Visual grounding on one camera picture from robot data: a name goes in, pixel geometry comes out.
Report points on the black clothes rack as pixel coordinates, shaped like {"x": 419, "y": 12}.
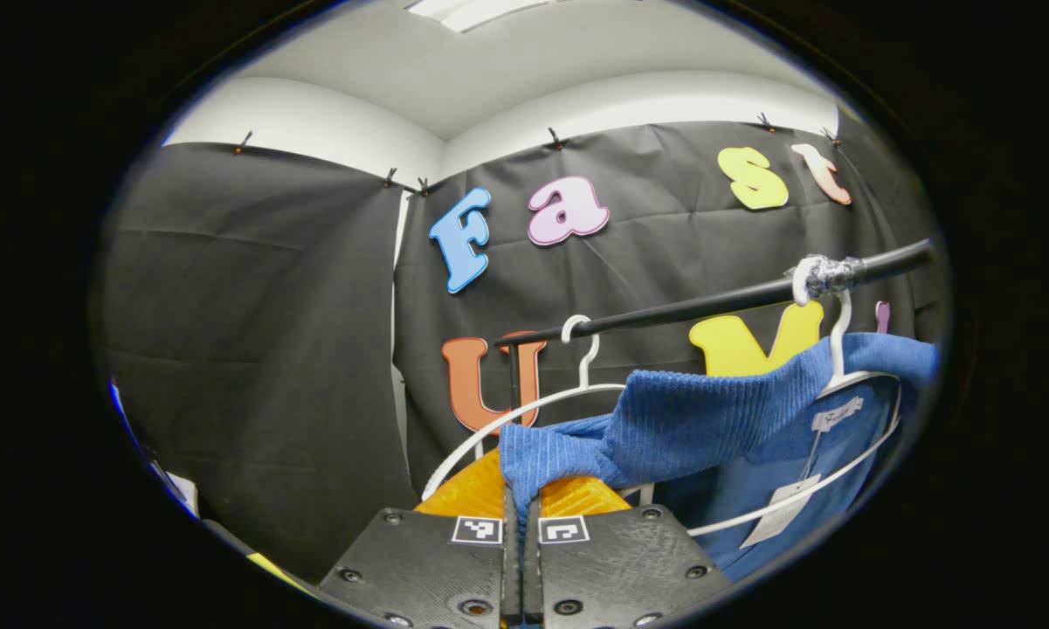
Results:
{"x": 707, "y": 306}

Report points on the white clothes hanger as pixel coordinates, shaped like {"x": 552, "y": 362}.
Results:
{"x": 838, "y": 349}
{"x": 582, "y": 377}

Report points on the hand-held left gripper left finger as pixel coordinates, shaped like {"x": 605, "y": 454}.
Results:
{"x": 419, "y": 559}

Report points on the large ceiling light panel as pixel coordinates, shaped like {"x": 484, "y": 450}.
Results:
{"x": 472, "y": 10}

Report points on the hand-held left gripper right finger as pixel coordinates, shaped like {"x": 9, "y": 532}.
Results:
{"x": 629, "y": 559}

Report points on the black backdrop cloth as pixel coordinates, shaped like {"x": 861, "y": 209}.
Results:
{"x": 271, "y": 349}

